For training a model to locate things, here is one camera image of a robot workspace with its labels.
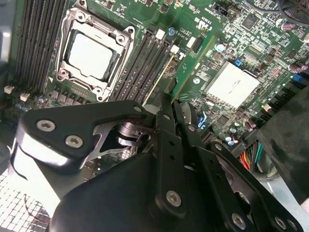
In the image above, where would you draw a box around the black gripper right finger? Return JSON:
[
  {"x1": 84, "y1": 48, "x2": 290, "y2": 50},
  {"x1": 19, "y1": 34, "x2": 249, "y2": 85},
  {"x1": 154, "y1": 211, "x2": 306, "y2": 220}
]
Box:
[{"x1": 174, "y1": 99, "x2": 306, "y2": 232}]

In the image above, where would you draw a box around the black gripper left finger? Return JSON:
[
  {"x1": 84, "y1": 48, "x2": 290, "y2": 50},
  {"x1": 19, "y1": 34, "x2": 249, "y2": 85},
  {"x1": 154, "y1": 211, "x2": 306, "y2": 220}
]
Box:
[{"x1": 8, "y1": 94, "x2": 194, "y2": 220}]

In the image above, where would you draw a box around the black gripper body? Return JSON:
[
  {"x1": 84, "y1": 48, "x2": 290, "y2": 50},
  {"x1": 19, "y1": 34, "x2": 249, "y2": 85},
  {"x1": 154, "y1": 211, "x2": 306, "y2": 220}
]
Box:
[{"x1": 48, "y1": 151, "x2": 229, "y2": 232}]

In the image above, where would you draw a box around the green RAM stick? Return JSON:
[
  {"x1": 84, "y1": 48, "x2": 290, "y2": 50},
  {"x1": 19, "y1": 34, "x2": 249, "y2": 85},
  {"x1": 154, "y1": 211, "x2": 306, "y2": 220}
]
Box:
[{"x1": 142, "y1": 35, "x2": 217, "y2": 105}]

